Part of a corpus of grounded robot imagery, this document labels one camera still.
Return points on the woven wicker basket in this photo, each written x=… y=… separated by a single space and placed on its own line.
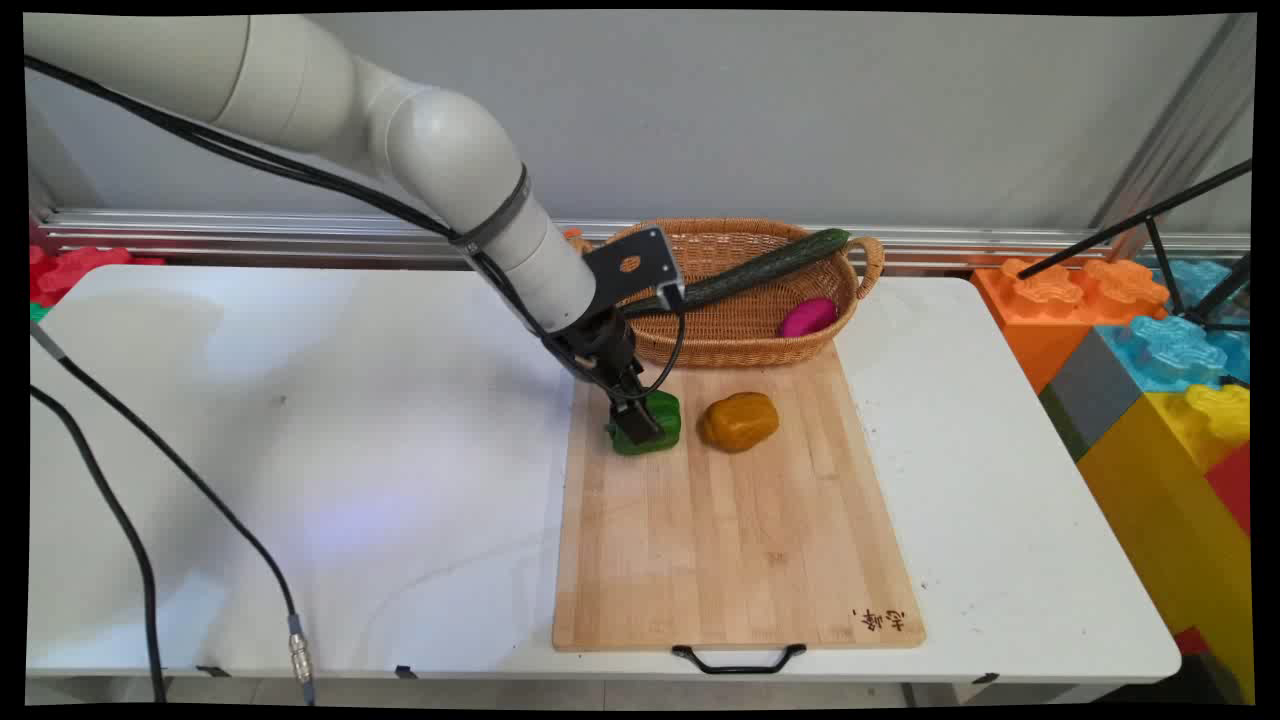
x=740 y=325

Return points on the red giant block beside yellow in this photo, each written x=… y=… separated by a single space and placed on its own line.
x=1235 y=485

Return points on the long dark green cucumber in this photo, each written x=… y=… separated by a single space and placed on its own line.
x=770 y=262

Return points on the red jagged building block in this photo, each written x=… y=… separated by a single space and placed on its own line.
x=75 y=272

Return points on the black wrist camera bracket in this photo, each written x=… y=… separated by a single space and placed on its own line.
x=628 y=262

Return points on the green bell pepper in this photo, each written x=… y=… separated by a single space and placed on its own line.
x=668 y=415

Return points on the orange giant building block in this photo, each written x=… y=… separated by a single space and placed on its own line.
x=1040 y=310

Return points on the yellow giant building block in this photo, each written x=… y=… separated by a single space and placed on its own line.
x=1170 y=510

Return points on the black tripod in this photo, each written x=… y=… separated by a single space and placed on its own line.
x=1150 y=215

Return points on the aluminium rail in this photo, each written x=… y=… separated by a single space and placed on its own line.
x=250 y=232

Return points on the grey giant building block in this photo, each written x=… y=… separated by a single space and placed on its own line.
x=1090 y=390

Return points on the magenta toy eggplant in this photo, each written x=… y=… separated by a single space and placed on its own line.
x=808 y=317

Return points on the orange bell pepper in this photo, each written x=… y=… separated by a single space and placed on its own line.
x=740 y=421

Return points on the blue giant building block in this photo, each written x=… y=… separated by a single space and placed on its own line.
x=1170 y=350

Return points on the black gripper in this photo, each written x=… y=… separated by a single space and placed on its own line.
x=600 y=345

